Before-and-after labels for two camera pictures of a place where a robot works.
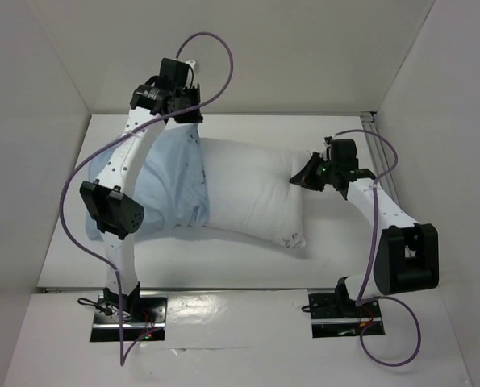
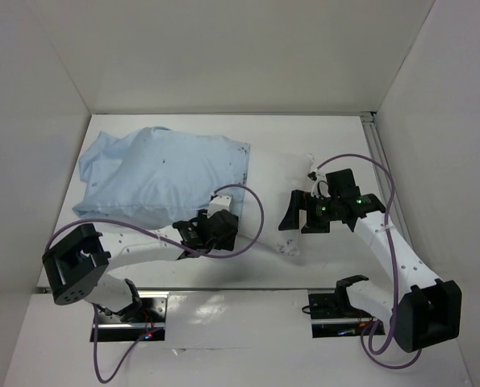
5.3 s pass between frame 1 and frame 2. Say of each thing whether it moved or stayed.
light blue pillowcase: moved
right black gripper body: moved
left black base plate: stayed
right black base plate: stayed
